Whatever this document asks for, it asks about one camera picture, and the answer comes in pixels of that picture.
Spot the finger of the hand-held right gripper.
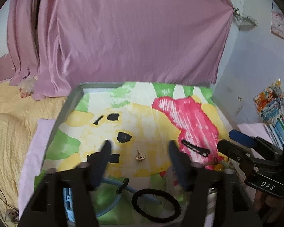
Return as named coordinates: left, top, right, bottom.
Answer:
left=229, top=130, right=283, bottom=158
left=217, top=139, right=258, bottom=178

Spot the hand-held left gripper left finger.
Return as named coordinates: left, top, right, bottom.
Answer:
left=18, top=140, right=113, bottom=227

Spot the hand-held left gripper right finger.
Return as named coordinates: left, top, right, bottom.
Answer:
left=169, top=141, right=263, bottom=227

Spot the black hair tie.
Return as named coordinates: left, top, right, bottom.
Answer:
left=132, top=189, right=181, bottom=223

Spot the small gold earring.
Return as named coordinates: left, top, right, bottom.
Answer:
left=135, top=148, right=146, bottom=161

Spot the black hair clip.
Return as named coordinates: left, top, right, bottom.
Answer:
left=181, top=140, right=208, bottom=157

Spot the stack of books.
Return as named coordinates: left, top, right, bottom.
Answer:
left=265, top=113, right=284, bottom=149

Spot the colourful painted picture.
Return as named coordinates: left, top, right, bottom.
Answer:
left=254, top=80, right=284, bottom=121

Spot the blue hair band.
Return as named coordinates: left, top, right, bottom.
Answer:
left=63, top=176, right=162, bottom=223

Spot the colourful painted paper lining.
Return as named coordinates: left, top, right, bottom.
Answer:
left=35, top=82, right=230, bottom=225

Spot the purple tablecloth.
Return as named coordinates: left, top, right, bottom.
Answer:
left=18, top=118, right=284, bottom=227

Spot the yellow blanket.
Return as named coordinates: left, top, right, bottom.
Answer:
left=0, top=82, right=68, bottom=218

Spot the crumpled plastic bag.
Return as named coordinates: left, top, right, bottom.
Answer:
left=19, top=78, right=36, bottom=98

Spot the pink curtain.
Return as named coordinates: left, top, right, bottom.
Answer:
left=7, top=0, right=235, bottom=101

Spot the thin black cable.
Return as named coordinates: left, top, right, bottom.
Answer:
left=0, top=180, right=20, bottom=221

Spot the wire wall hanger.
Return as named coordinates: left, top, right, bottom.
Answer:
left=234, top=8, right=259, bottom=30

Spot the pink framed wall poster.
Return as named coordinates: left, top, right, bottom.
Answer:
left=271, top=11, right=284, bottom=38

